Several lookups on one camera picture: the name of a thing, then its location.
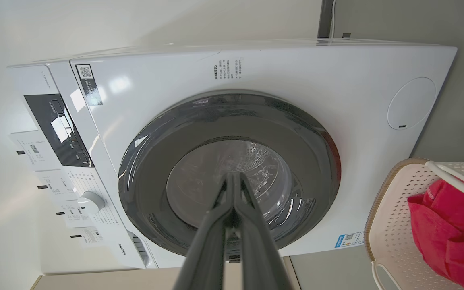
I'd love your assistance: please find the dark round washing machine door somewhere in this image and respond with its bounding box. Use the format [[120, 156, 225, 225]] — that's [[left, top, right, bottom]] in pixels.
[[118, 91, 342, 257]]

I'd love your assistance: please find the white control knob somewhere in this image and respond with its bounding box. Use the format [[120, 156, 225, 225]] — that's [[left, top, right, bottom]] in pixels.
[[77, 191, 106, 215]]

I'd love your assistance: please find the round white filter cover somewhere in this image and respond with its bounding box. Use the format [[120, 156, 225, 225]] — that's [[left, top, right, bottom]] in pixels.
[[387, 77, 437, 131]]

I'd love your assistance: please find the white wall cable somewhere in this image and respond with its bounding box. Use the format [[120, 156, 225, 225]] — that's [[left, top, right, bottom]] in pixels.
[[328, 0, 337, 39]]

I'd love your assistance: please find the white washing machine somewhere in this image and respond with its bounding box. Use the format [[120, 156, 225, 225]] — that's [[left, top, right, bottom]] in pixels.
[[6, 38, 458, 269]]

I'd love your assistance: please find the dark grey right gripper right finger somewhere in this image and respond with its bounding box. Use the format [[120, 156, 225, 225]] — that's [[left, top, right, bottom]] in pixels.
[[235, 172, 293, 290]]

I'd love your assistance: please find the red garment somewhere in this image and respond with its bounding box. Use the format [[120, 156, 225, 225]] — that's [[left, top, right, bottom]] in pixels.
[[407, 178, 464, 290]]

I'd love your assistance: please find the beige perforated laundry basket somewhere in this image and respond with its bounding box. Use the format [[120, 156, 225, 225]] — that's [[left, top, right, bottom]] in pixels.
[[364, 158, 464, 290]]

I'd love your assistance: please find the black QR code sticker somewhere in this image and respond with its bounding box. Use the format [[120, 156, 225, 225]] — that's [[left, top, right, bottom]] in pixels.
[[75, 64, 104, 106]]

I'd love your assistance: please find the blue energy label sticker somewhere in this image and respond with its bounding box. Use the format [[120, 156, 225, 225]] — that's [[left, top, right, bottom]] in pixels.
[[335, 232, 365, 249]]

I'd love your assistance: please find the black control panel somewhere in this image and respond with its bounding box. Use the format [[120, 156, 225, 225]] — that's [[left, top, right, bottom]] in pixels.
[[23, 94, 95, 168]]

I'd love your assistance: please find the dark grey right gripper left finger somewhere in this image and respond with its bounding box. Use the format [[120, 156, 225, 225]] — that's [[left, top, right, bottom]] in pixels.
[[174, 173, 236, 290]]

